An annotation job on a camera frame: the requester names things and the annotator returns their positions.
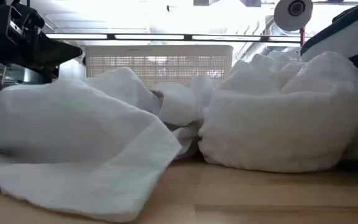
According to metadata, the white plastic laundry basket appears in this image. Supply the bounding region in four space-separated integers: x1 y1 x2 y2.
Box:
84 45 234 90

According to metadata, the small white cloth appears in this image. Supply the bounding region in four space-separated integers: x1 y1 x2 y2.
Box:
221 48 307 96

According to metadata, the large white cloth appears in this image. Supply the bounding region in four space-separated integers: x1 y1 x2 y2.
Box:
0 67 183 223

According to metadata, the black bar with light strips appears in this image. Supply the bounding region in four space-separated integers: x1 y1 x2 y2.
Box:
45 32 312 44

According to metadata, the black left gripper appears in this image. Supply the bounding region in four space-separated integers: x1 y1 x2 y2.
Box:
0 0 83 78

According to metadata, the red desk lamp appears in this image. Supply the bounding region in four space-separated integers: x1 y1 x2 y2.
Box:
273 0 313 47

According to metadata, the white lace cloth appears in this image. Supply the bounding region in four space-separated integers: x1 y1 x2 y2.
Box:
197 51 358 174

